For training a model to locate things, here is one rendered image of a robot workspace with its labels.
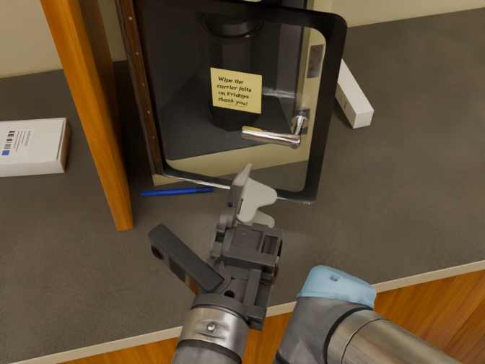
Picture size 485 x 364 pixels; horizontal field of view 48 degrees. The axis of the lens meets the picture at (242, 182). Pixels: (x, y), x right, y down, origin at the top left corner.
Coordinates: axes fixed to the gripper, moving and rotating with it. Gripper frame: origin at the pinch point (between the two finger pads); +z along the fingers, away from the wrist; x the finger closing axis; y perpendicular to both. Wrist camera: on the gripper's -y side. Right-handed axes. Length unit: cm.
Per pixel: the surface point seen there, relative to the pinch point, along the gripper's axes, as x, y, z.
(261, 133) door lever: 0.6, 0.7, 8.9
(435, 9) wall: -27, 32, 89
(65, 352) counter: -26.6, -24.3, -20.6
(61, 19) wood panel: 20.1, -23.1, 3.6
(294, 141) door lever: 0.5, 5.7, 8.6
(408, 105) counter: -26, 27, 49
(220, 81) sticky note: 5.2, -6.6, 13.6
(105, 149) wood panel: -3.5, -22.7, 3.8
